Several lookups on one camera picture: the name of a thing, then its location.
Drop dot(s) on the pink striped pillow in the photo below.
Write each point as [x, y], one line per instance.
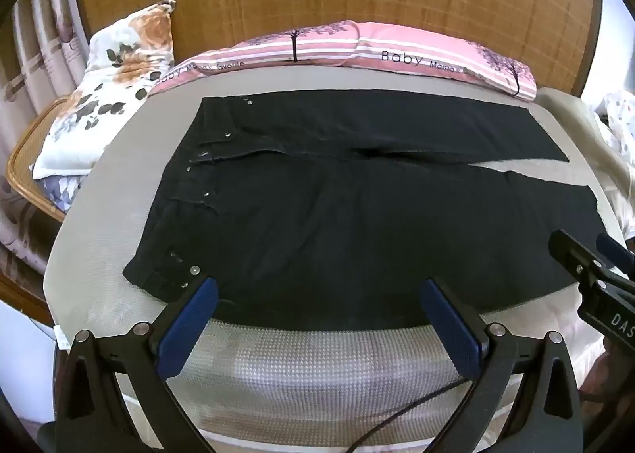
[397, 43]

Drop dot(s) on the wicker chair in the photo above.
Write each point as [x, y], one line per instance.
[25, 155]

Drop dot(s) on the wooden bed frame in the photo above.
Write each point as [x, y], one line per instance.
[20, 294]

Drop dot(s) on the beige blanket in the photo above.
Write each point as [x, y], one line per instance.
[585, 135]

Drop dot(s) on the black pants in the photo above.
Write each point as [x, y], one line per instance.
[347, 215]

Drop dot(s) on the white floral pillow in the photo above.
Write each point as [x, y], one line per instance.
[99, 100]

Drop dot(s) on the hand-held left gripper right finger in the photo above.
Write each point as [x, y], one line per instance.
[449, 324]

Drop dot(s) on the grey bed sheet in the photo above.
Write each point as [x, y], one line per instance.
[99, 215]

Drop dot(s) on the white waffle blanket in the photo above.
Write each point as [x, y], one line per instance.
[322, 373]

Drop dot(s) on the grey floral cushion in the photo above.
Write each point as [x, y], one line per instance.
[59, 192]

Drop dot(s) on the patterned curtain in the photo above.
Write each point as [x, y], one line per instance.
[39, 36]

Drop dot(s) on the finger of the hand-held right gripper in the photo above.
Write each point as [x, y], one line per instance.
[570, 249]
[617, 254]

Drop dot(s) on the white dotted cloth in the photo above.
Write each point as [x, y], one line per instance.
[620, 120]

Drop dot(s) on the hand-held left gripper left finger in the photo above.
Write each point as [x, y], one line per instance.
[191, 324]

